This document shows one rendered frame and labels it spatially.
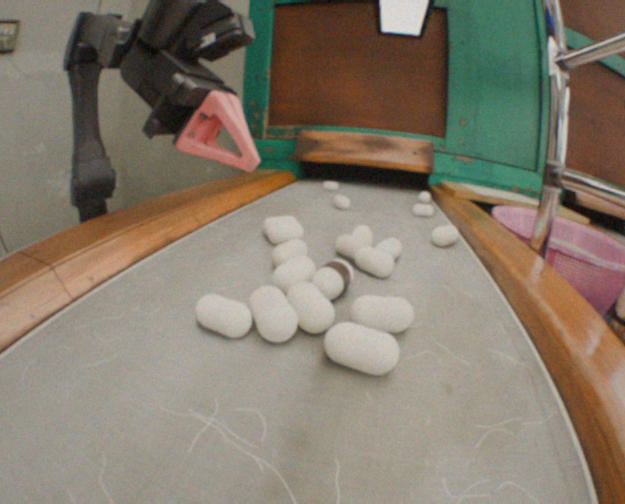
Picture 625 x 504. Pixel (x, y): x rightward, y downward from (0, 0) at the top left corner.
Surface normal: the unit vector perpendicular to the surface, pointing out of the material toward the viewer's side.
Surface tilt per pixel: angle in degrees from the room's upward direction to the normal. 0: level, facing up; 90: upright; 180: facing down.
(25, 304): 45
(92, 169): 78
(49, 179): 90
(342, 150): 67
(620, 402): 0
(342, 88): 90
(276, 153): 90
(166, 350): 0
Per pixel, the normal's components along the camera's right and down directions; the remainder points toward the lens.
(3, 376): 0.04, -0.93
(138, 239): 0.72, -0.57
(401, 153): -0.20, -0.06
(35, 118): 0.95, 0.16
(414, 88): -0.24, 0.35
